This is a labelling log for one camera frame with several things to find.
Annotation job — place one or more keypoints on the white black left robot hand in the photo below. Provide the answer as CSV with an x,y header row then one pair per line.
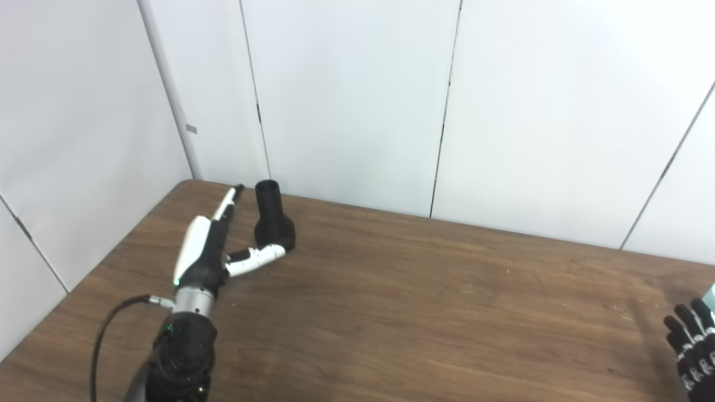
x,y
198,251

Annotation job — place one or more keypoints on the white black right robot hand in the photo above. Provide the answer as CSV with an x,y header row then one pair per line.
x,y
698,352

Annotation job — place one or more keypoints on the black nozzle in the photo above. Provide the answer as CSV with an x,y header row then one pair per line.
x,y
273,223

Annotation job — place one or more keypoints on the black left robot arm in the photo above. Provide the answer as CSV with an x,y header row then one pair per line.
x,y
184,352

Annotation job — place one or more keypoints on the white corner post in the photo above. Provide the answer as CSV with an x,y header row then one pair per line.
x,y
167,84

